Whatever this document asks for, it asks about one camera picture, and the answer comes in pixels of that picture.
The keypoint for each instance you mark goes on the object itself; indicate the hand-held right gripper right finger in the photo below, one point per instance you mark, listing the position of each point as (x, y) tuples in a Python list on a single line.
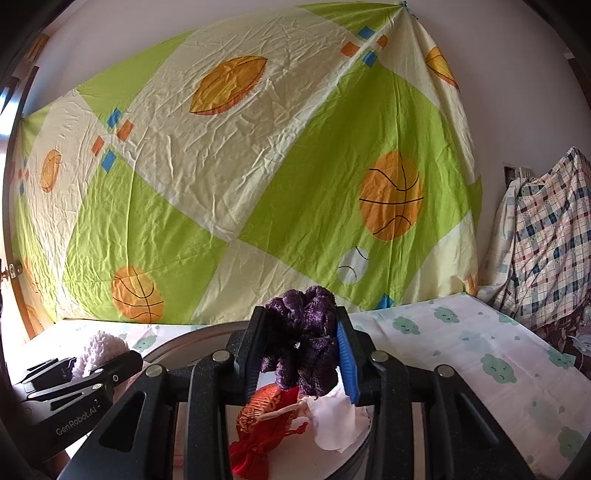
[(348, 364)]

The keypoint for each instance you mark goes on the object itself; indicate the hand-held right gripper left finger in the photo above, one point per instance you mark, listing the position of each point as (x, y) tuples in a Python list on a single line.
[(257, 360)]

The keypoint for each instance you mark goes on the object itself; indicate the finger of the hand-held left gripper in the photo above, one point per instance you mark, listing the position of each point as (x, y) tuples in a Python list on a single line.
[(51, 369), (115, 369)]

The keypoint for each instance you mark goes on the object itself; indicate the white fuzzy knit cloth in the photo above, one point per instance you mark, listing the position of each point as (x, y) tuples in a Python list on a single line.
[(104, 348)]

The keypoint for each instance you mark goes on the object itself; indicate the purple scrunchie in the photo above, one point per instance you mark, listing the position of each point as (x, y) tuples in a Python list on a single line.
[(295, 355)]

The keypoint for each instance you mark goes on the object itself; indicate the large metal basin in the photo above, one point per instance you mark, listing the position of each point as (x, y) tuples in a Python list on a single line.
[(203, 339)]

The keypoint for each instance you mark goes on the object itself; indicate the wooden door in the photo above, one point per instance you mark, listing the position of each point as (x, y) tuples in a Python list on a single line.
[(18, 304)]

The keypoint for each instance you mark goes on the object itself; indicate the brass door knob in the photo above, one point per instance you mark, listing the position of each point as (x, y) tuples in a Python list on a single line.
[(10, 271)]

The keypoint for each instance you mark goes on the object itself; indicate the cloud printed white sheet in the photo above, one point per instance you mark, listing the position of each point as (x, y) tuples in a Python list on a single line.
[(461, 341)]

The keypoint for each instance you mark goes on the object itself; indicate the ball printed green sheet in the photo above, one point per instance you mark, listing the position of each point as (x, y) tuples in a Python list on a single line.
[(231, 161)]

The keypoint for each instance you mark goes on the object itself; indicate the plaid blanket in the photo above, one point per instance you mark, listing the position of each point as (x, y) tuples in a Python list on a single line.
[(545, 240)]

